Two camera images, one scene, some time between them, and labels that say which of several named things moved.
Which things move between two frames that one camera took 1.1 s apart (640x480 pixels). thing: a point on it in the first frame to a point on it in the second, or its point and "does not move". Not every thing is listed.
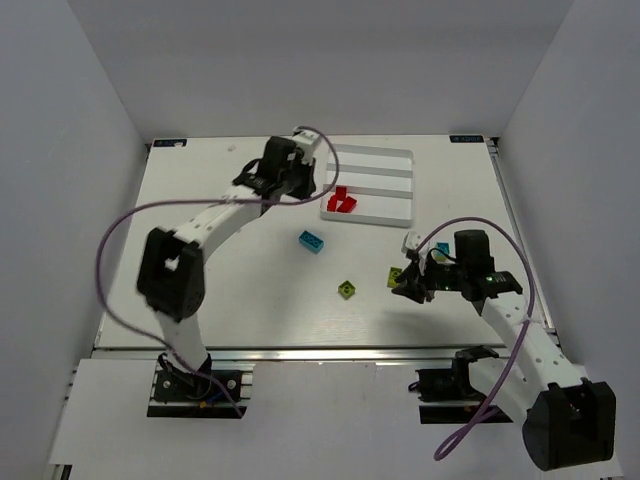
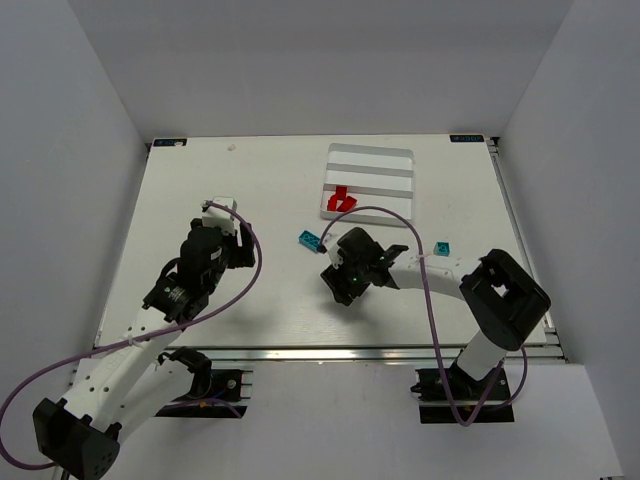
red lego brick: [332, 203] does not move
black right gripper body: [422, 278] to [338, 284]
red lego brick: [347, 205] does not move
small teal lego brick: [444, 246] does not move
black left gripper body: [303, 181] to [242, 248]
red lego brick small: [341, 193] does not move
